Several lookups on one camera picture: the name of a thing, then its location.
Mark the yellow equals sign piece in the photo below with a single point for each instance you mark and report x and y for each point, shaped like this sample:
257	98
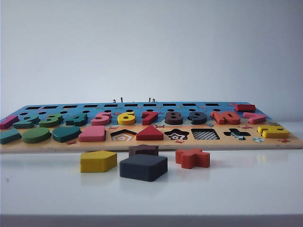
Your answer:
274	133

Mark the teal parallelogram block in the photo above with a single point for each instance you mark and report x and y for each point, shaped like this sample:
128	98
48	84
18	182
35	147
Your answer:
9	137

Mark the pink greater-than sign piece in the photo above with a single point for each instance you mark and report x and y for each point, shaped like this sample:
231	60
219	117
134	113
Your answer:
256	118

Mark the pink number five piece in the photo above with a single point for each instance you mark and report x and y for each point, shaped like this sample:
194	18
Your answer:
100	121

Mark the brown star block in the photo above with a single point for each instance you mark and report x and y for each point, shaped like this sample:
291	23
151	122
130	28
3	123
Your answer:
142	149

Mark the dark blue number nine piece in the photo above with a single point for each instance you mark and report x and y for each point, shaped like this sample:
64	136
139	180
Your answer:
197	121

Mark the red number seven piece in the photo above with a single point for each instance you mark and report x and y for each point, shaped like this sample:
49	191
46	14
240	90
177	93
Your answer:
149	119

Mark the yellow pentagon block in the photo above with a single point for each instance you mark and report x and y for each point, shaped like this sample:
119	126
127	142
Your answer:
97	162

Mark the wooden number shape puzzle board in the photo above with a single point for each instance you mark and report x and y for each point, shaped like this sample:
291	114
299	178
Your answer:
151	144

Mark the teal semicircle block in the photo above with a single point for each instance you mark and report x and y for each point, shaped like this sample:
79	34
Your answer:
66	134

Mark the green number two piece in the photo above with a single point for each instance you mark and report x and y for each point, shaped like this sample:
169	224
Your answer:
26	123

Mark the red triangle block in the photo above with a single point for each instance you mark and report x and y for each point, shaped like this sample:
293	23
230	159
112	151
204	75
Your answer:
149	134

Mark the brown number eight piece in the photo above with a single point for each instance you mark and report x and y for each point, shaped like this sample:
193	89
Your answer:
173	121

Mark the yellow number six piece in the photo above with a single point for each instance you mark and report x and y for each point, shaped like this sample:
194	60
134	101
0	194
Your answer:
125	121

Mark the green number three piece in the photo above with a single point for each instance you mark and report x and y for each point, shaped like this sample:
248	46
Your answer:
50	121

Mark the dark blue square block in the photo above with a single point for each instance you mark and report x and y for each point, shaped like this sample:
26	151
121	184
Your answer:
142	169

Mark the orange number ten piece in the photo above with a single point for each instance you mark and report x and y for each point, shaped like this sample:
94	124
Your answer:
225	119

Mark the red minus sign piece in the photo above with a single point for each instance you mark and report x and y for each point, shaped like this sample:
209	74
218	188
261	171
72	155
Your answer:
245	108

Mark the pink trapezoid block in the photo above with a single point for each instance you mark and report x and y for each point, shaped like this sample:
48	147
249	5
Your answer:
92	134

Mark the orange cross block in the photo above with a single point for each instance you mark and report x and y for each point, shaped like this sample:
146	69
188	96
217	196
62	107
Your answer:
191	158

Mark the pink number one piece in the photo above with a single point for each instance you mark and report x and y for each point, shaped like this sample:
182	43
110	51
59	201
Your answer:
8	122

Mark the green oval block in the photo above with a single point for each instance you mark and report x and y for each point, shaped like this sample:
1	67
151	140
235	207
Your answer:
35	136

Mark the dark green number four piece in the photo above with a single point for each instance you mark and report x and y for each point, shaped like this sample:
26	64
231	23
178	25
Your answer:
75	121

